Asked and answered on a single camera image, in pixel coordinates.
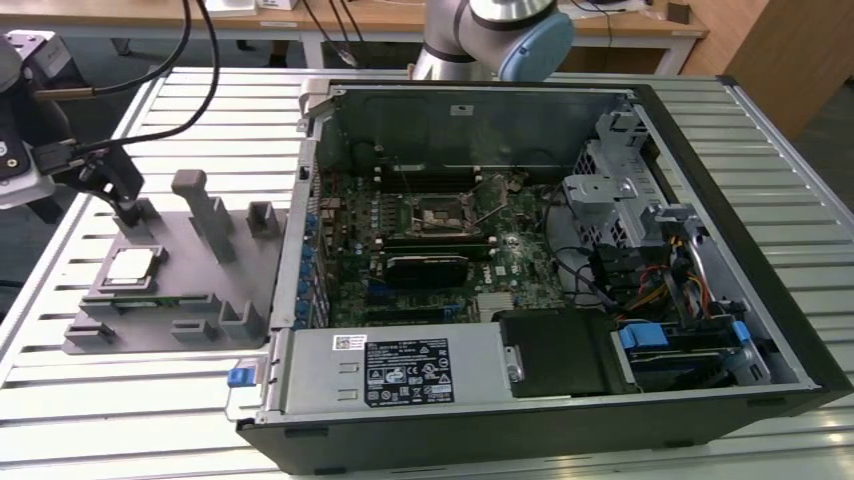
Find silver CPU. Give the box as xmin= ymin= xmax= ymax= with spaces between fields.
xmin=107 ymin=248 xmax=163 ymax=287

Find metal socket cover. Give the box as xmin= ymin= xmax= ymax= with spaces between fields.
xmin=466 ymin=173 xmax=514 ymax=225

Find CPU socket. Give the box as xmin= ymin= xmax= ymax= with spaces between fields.
xmin=398 ymin=191 xmax=487 ymax=240

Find grey parts rack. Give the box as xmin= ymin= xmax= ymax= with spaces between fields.
xmin=60 ymin=168 xmax=289 ymax=356

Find wooden desk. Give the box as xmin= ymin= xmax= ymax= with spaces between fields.
xmin=566 ymin=0 xmax=710 ymax=76
xmin=0 ymin=0 xmax=428 ymax=69

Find silver power supply unit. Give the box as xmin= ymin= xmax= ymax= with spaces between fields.
xmin=256 ymin=322 xmax=523 ymax=426

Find green RAM stick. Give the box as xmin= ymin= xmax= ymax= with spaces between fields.
xmin=383 ymin=249 xmax=500 ymax=261

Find small graphics card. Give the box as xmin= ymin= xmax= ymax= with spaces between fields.
xmin=382 ymin=252 xmax=472 ymax=291

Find silver chipset heatsink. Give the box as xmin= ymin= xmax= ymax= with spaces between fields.
xmin=476 ymin=292 xmax=516 ymax=315

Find green motherboard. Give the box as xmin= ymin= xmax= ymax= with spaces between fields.
xmin=311 ymin=167 xmax=606 ymax=329

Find silver metal drive cage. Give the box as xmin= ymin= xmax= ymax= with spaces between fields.
xmin=559 ymin=109 xmax=668 ymax=251

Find black plastic shroud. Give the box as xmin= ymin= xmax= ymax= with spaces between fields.
xmin=491 ymin=308 xmax=643 ymax=399

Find black open PC case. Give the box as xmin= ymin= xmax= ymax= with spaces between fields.
xmin=233 ymin=74 xmax=854 ymax=476

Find blue disk carrier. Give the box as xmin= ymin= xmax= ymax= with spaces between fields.
xmin=616 ymin=322 xmax=671 ymax=362

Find blue disk bay latch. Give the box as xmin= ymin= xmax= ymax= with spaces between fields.
xmin=728 ymin=319 xmax=754 ymax=352

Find wooden cabinet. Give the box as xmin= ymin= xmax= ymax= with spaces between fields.
xmin=679 ymin=0 xmax=854 ymax=140

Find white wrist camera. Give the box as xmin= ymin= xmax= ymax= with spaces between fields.
xmin=0 ymin=138 xmax=43 ymax=211

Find copper coloured cable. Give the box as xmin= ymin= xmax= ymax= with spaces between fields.
xmin=32 ymin=87 xmax=99 ymax=100

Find black camera cable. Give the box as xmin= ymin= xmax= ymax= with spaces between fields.
xmin=89 ymin=0 xmax=195 ymax=96
xmin=72 ymin=0 xmax=223 ymax=150

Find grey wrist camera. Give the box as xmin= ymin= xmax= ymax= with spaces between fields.
xmin=4 ymin=29 xmax=67 ymax=76

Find silver case handle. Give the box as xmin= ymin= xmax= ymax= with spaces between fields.
xmin=296 ymin=78 xmax=336 ymax=137

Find black internal cable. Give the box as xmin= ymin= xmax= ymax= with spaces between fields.
xmin=540 ymin=184 xmax=619 ymax=317

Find red yellow power wires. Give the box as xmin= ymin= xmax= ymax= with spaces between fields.
xmin=616 ymin=238 xmax=720 ymax=324

